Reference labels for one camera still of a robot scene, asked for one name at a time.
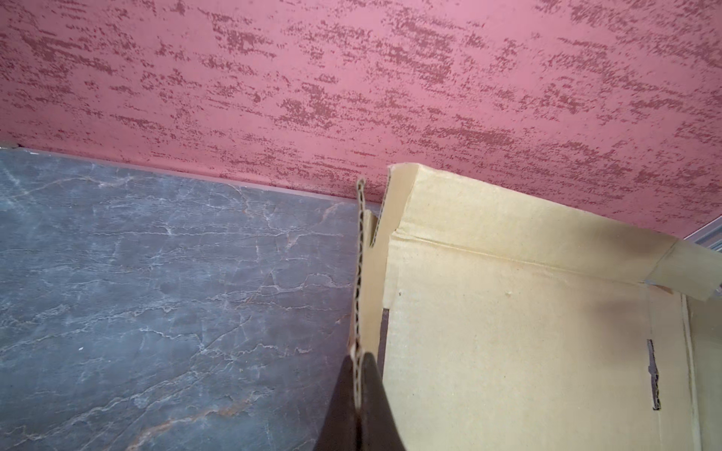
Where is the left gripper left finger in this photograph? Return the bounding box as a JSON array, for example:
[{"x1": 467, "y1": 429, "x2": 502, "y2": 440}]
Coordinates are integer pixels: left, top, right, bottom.
[{"x1": 313, "y1": 356, "x2": 358, "y2": 451}]

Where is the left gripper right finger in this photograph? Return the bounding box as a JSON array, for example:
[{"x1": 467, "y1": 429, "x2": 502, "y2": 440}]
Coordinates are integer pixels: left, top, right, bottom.
[{"x1": 359, "y1": 353, "x2": 405, "y2": 451}]

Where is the brown cardboard box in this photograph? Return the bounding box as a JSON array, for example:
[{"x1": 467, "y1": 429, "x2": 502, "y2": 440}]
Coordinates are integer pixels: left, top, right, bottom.
[{"x1": 349, "y1": 163, "x2": 721, "y2": 450}]

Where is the right aluminium corner post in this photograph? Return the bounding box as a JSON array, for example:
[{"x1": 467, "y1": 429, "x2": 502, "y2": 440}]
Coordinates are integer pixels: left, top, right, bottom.
[{"x1": 686, "y1": 216, "x2": 722, "y2": 253}]

